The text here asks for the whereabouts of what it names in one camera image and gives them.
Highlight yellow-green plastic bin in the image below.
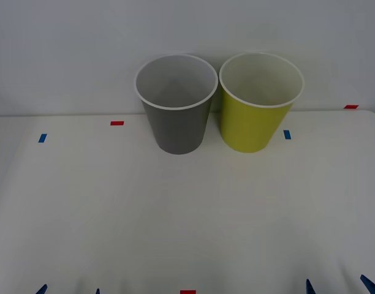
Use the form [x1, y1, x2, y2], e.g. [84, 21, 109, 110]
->
[218, 51, 305, 154]

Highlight grey plastic bin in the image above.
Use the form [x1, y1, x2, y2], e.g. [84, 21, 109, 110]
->
[133, 53, 219, 156]

